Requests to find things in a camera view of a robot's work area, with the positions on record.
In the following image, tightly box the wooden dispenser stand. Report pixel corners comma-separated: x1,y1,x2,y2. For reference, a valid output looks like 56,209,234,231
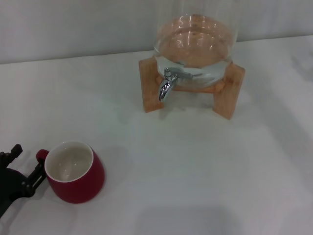
138,55,246,120

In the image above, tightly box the chrome faucet tap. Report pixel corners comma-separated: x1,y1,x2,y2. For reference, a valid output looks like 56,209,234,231
158,67,194,102

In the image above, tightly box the red ceramic cup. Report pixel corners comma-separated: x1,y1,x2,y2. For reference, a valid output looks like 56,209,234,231
36,141,106,204

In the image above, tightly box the clear glass dispenser jar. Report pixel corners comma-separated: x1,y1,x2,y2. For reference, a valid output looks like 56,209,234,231
153,0,239,89

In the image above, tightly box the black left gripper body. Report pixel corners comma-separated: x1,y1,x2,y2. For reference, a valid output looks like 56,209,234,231
0,167,27,214

